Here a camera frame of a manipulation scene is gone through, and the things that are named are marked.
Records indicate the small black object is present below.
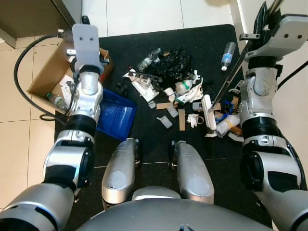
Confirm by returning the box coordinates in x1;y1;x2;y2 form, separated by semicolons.
115;82;130;95

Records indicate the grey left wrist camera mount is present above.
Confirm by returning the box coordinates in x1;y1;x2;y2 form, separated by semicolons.
72;24;101;74

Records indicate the brown cardboard box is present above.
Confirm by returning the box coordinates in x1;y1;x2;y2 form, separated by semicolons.
26;41;115;105

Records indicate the white crumpled tissue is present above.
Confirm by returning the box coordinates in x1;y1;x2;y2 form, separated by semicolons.
187;113;205;128

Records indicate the clear bottle with blue label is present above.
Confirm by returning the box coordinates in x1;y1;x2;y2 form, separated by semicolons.
221;42;237;71

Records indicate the white crumpled packaging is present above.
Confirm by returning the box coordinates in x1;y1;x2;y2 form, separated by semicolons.
124;70;162;102

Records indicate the long brown cardboard strip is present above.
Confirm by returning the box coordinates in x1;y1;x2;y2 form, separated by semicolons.
156;102;222;111

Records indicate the silver left robot leg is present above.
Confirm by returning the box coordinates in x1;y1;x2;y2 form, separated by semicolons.
101;138;143;210

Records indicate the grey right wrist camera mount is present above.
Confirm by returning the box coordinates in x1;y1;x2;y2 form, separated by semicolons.
245;14;308;62

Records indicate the short brown cardboard strip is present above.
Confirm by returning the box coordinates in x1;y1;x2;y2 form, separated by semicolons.
179;110;186;132

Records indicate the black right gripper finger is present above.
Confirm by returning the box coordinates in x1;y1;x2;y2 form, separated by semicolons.
254;1;268;32

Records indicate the silver right robot leg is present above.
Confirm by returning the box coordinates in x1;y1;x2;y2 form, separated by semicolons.
171;141;216;205

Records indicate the crushed clear plastic bottle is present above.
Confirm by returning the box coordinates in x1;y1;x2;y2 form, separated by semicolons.
137;48;162;73

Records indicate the grey plastic scrap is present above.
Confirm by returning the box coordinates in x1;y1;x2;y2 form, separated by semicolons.
166;103;179;119
157;117;173;129

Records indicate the white and green crumpled cup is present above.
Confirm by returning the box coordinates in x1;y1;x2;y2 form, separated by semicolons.
172;78;204;103

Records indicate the silver robot torso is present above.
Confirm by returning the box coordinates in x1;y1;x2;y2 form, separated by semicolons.
76;187;275;231

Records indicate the black plastic bag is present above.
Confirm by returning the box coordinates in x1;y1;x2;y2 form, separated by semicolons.
153;47;197;81

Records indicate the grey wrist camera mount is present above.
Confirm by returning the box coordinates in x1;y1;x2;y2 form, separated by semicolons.
72;24;101;74
245;14;308;62

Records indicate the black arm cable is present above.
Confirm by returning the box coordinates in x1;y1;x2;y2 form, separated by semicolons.
277;60;308;90
13;33;74;122

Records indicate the black floor mat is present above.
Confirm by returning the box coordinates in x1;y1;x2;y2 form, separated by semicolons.
53;24;273;231

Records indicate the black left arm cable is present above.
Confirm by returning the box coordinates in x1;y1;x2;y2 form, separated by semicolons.
13;33;74;122

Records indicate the white-headed broom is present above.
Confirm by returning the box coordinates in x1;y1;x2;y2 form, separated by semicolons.
201;0;284;133

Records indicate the grey cabinet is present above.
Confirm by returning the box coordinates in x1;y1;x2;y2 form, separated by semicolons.
0;0;83;49

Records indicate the clear bottle in box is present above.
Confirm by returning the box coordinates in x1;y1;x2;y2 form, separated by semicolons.
47;93;69;111

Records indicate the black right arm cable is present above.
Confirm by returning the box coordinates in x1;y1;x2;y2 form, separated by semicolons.
277;60;308;90

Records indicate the silver robot leg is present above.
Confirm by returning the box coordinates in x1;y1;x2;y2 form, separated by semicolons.
101;138;143;210
171;141;216;205

